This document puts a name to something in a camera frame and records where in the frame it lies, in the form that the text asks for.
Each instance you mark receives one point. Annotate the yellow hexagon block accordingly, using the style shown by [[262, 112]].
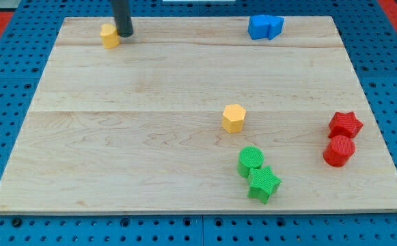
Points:
[[233, 118]]

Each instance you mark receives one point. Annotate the yellow heart block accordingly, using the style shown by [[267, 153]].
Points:
[[109, 36]]

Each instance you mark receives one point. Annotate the light wooden board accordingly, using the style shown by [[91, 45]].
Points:
[[136, 130]]

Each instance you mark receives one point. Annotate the green cylinder block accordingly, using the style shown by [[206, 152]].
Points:
[[249, 157]]

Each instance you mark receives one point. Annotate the green star block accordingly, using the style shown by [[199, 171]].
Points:
[[263, 183]]

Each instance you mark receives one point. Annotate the blue cube block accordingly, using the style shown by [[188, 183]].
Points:
[[258, 27]]

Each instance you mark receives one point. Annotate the blue triangle block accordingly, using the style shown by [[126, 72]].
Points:
[[275, 26]]

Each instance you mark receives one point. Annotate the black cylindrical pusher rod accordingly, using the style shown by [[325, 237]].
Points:
[[122, 15]]

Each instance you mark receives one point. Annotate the red cylinder block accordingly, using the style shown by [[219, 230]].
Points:
[[339, 150]]

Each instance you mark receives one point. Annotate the red star block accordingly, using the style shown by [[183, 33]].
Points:
[[345, 124]]

